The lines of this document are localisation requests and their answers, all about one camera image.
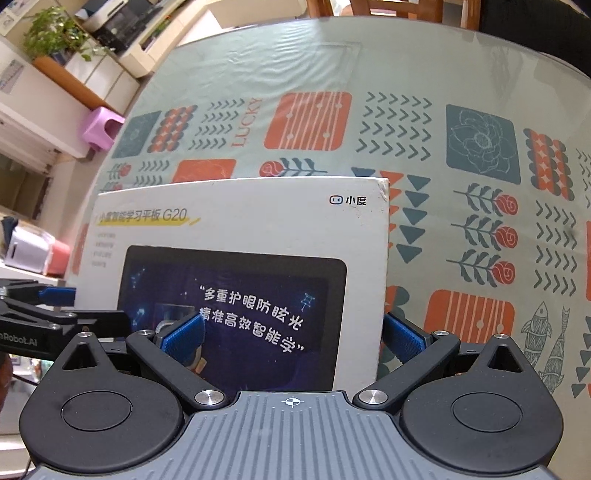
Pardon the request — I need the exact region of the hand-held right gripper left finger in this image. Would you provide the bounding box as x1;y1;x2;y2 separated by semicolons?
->
60;313;230;411

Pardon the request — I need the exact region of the white appliance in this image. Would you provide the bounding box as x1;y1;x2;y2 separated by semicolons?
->
4;225;57;274

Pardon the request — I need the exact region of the pink container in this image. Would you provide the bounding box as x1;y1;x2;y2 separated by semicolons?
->
48;240;73;278

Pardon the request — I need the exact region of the wooden chair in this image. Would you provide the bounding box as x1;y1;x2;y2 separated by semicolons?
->
348;0;481;31

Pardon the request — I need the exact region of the patterned green desktop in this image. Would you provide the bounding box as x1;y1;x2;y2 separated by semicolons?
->
65;16;591;416

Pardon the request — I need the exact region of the purple plastic stool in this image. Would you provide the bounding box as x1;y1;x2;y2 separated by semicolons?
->
82;107;126;161

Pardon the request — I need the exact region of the white and yellow product box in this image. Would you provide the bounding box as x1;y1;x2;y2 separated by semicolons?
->
74;178;391;389

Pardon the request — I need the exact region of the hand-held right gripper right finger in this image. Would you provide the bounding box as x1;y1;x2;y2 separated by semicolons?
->
352;312;526;412

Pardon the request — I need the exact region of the wooden and white cabinet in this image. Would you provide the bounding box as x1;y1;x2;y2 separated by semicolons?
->
33;46;141;118

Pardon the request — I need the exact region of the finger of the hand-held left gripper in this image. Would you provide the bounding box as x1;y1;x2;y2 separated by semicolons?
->
0;279;76;308
0;300;131;337

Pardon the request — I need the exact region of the white low tv stand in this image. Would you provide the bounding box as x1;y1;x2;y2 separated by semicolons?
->
124;0;218;77

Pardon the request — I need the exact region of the black device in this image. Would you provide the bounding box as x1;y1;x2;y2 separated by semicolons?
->
90;7;155;51

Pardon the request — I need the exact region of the green potted plant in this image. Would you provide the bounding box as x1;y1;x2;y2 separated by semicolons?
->
23;7;116;63

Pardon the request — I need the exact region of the dark cloth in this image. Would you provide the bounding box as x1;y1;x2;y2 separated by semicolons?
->
475;0;591;77

